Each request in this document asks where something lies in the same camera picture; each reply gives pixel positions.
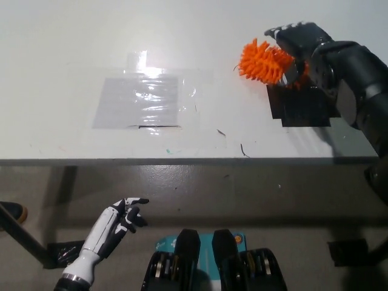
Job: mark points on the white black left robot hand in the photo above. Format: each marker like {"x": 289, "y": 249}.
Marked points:
{"x": 109, "y": 230}

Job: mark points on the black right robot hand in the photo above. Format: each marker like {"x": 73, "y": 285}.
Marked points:
{"x": 300, "y": 39}

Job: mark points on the orange microfibre duster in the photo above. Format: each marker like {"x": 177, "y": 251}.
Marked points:
{"x": 260, "y": 65}

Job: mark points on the black teal robot torso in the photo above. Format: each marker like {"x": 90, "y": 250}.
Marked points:
{"x": 188, "y": 262}

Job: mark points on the black floor tape patch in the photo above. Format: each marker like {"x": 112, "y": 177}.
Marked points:
{"x": 348, "y": 253}
{"x": 66, "y": 253}

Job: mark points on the black diagonal bar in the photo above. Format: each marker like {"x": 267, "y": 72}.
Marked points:
{"x": 25, "y": 238}

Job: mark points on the black shoe tan sole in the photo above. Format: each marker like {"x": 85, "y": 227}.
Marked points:
{"x": 13, "y": 210}

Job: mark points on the clear taped plastic sheet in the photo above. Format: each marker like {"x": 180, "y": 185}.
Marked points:
{"x": 121, "y": 104}

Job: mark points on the black rounded object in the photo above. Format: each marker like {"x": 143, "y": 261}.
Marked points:
{"x": 377, "y": 185}

